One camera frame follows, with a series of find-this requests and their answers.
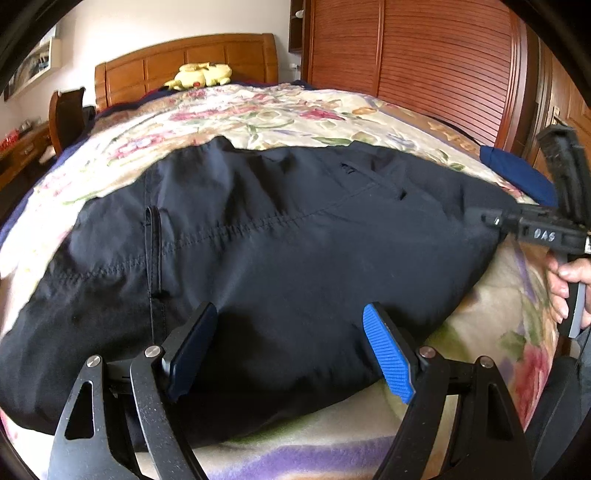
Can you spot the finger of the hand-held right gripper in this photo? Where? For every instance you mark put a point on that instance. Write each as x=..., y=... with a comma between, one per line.
x=503, y=219

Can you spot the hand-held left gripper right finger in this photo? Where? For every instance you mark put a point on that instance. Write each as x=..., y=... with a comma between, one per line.
x=388, y=355

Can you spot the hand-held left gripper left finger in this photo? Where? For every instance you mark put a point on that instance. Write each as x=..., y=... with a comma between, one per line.
x=191, y=355

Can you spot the black pants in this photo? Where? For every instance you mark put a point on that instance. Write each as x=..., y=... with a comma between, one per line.
x=277, y=240

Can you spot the person's right hand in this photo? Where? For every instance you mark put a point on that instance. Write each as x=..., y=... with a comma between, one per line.
x=570, y=274

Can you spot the blue pillow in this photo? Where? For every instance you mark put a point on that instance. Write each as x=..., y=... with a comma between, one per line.
x=517, y=170

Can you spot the wooden door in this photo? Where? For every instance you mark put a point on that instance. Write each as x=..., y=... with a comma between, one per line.
x=570, y=83

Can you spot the wooden louvered wardrobe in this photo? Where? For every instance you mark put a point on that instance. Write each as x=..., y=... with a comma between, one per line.
x=438, y=60

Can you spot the person's dark trousers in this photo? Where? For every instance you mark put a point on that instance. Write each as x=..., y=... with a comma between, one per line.
x=554, y=415

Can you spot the floral blanket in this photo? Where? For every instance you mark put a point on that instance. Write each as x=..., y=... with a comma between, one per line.
x=277, y=115

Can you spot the wooden desk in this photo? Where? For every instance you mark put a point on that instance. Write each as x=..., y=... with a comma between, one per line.
x=23, y=159

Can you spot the wooden chair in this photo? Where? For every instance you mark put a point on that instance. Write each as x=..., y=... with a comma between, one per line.
x=69, y=115

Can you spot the yellow plush toy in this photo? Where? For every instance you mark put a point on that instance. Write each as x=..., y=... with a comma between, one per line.
x=194, y=76

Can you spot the red basket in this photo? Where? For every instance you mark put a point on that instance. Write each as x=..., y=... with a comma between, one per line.
x=9, y=140

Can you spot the wooden headboard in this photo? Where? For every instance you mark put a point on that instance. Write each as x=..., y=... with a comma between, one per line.
x=152, y=69

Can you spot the framed wall picture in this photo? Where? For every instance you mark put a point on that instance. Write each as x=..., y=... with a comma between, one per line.
x=37, y=62

